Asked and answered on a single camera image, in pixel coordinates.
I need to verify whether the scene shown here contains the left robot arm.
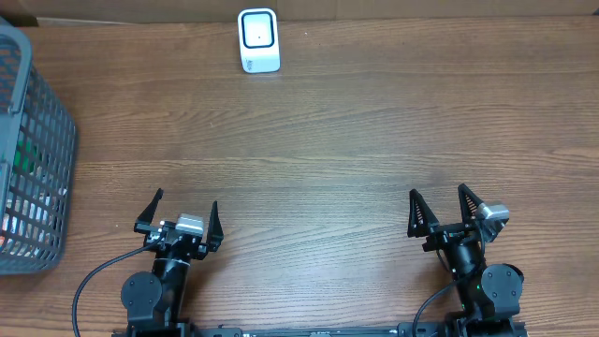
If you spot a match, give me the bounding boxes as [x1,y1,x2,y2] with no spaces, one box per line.
[121,189,224,336]

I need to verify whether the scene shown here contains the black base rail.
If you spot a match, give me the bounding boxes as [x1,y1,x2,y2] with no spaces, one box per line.
[111,322,529,337]

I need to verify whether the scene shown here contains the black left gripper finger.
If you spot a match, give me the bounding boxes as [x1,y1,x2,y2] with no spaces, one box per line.
[136,188,164,225]
[206,201,224,252]

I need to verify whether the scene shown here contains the white barcode scanner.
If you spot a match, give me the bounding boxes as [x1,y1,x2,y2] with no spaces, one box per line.
[238,7,281,74]

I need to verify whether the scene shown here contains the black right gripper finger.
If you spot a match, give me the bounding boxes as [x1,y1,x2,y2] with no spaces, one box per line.
[407,189,440,237]
[458,183,483,223]

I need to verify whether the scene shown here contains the grey plastic mesh basket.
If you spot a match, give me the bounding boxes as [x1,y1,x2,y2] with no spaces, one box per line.
[1,22,79,275]

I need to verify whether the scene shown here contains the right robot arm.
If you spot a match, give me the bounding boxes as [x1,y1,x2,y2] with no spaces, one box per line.
[403,183,528,336]

